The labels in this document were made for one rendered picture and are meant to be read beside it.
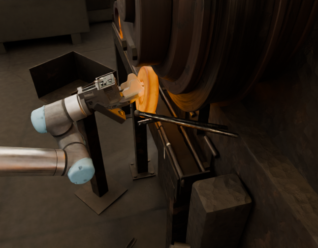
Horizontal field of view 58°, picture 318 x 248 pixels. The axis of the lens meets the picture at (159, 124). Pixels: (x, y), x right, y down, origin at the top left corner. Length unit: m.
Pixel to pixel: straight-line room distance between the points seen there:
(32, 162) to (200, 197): 0.45
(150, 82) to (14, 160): 0.41
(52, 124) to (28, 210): 0.81
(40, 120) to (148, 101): 0.32
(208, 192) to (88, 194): 1.09
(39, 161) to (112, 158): 0.97
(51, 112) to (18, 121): 1.33
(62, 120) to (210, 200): 0.51
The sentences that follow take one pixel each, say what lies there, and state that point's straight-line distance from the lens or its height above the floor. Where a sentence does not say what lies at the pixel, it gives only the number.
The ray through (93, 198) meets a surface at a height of 0.01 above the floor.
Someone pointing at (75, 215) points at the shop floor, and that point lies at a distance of 1.54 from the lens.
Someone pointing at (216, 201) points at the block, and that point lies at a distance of 0.56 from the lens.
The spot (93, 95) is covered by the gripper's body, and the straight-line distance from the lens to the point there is 0.86.
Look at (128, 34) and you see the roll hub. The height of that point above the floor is 1.02.
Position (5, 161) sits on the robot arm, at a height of 0.74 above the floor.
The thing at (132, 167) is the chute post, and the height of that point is 0.01.
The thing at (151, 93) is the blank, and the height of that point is 0.79.
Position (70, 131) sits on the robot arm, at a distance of 0.92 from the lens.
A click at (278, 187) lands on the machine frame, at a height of 0.87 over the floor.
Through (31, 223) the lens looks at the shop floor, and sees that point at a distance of 1.58.
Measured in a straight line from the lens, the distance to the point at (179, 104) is 0.58.
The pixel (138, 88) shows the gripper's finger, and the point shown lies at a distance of 0.86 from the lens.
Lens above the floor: 1.25
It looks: 40 degrees down
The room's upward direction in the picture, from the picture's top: straight up
